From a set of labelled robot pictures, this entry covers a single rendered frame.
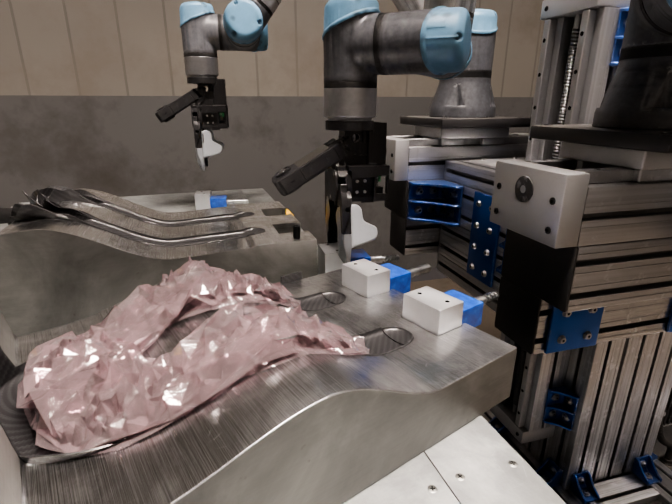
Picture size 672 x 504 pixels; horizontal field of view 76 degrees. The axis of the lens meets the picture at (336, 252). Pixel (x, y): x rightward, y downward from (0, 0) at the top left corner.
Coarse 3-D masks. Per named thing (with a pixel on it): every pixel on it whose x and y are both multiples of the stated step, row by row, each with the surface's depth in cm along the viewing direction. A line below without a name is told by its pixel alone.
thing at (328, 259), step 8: (320, 248) 69; (328, 248) 68; (336, 248) 68; (320, 256) 69; (328, 256) 66; (336, 256) 66; (352, 256) 68; (360, 256) 68; (368, 256) 68; (376, 256) 71; (384, 256) 71; (392, 256) 71; (320, 264) 70; (328, 264) 67; (336, 264) 67; (320, 272) 70
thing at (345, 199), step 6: (342, 186) 61; (342, 192) 61; (348, 192) 62; (342, 198) 61; (348, 198) 61; (342, 204) 61; (348, 204) 61; (342, 210) 61; (348, 210) 62; (342, 216) 61; (348, 216) 62; (342, 222) 62; (348, 222) 63; (342, 228) 62; (348, 228) 63
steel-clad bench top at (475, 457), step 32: (192, 192) 138; (224, 192) 138; (256, 192) 138; (0, 224) 102; (480, 416) 40; (448, 448) 36; (480, 448) 36; (512, 448) 36; (384, 480) 33; (416, 480) 33; (448, 480) 33; (480, 480) 33; (512, 480) 33
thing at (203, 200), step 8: (200, 192) 110; (208, 192) 110; (200, 200) 109; (208, 200) 109; (216, 200) 110; (224, 200) 110; (232, 200) 112; (240, 200) 112; (248, 200) 114; (200, 208) 109; (208, 208) 110
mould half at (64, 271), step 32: (96, 192) 72; (32, 224) 51; (64, 224) 53; (128, 224) 63; (224, 224) 69; (256, 224) 68; (0, 256) 49; (32, 256) 50; (64, 256) 51; (96, 256) 52; (128, 256) 53; (160, 256) 55; (192, 256) 56; (224, 256) 57; (256, 256) 59; (288, 256) 60; (0, 288) 50; (32, 288) 51; (64, 288) 52; (96, 288) 53; (128, 288) 55; (32, 320) 52; (64, 320) 53
